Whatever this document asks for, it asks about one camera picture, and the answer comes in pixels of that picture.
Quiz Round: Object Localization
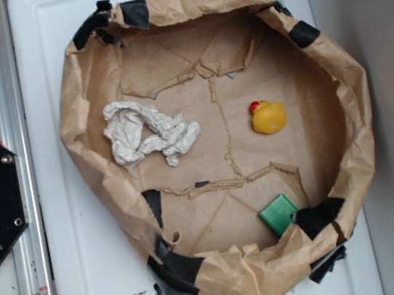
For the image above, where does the green square block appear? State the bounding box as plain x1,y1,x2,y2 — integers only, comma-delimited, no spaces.
260,194,298,237

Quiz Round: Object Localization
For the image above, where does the crumpled white paper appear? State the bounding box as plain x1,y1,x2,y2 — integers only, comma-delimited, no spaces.
102,101,201,179

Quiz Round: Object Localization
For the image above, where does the aluminium extrusion rail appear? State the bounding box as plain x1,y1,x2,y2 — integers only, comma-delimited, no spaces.
0,0,56,295

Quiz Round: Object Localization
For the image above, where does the yellow rubber duck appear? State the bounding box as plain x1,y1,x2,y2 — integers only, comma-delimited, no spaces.
250,101,287,134

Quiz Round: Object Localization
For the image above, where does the brown paper bag tray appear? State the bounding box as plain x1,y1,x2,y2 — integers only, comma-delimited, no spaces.
60,0,375,295

